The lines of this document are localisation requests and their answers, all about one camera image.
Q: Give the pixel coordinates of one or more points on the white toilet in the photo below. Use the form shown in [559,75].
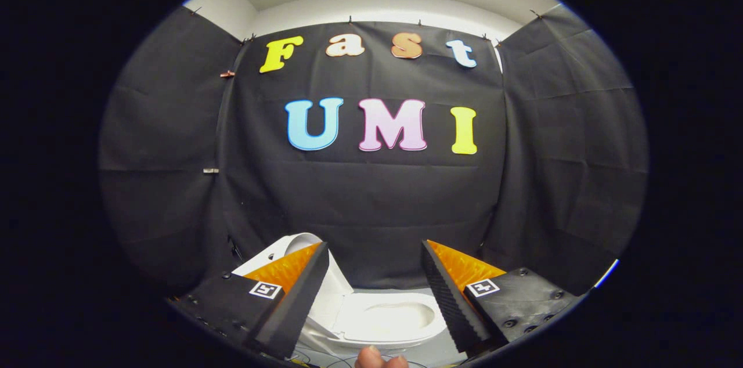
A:
[261,260]

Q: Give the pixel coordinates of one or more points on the black backdrop cloth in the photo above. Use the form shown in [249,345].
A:
[371,205]

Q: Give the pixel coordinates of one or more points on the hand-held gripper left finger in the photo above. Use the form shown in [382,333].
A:
[302,298]

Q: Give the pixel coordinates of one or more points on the white toilet seat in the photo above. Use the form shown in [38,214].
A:
[395,338]

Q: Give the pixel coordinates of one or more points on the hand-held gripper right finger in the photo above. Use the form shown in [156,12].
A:
[450,298]

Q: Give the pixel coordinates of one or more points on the white toilet lid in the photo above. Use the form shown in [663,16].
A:
[335,292]

